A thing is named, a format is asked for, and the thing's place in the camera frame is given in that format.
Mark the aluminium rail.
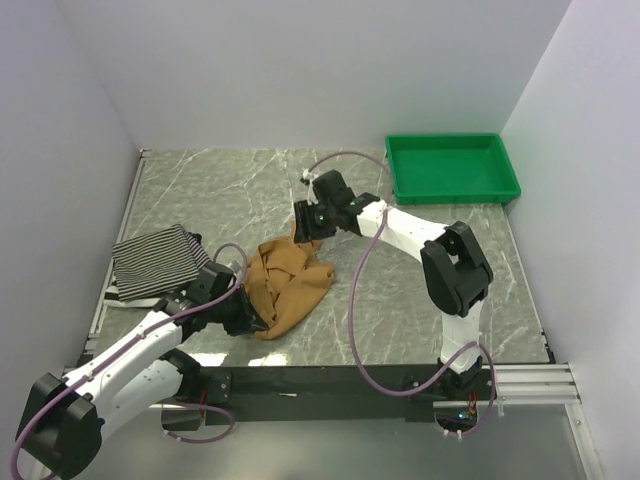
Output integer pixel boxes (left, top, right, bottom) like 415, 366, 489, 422
84, 148, 151, 351
52, 360, 578, 416

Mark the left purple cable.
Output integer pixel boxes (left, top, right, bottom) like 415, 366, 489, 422
10, 243, 251, 480

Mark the black base beam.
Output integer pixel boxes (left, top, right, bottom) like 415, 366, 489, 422
149, 364, 499, 431

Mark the green plastic bin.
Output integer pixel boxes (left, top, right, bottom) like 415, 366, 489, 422
385, 133, 521, 205

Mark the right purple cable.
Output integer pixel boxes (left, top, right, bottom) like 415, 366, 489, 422
302, 150, 499, 439

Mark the purple cable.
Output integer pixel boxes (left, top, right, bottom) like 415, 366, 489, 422
10, 243, 251, 480
302, 150, 499, 439

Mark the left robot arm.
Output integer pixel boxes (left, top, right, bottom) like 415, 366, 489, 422
10, 262, 255, 479

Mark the aluminium left side rail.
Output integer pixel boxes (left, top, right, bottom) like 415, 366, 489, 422
84, 148, 151, 351

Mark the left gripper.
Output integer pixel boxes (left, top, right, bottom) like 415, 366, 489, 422
209, 282, 269, 336

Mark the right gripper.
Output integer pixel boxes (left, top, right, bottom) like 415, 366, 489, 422
294, 198, 338, 245

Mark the thin striped tank top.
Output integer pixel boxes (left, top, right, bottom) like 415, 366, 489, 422
107, 224, 210, 303

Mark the tan tank top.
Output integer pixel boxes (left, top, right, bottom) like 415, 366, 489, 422
244, 236, 334, 340

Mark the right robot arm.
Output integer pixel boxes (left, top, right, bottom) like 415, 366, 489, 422
294, 170, 494, 399

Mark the aluminium front rail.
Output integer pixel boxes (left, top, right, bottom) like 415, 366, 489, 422
52, 360, 578, 416

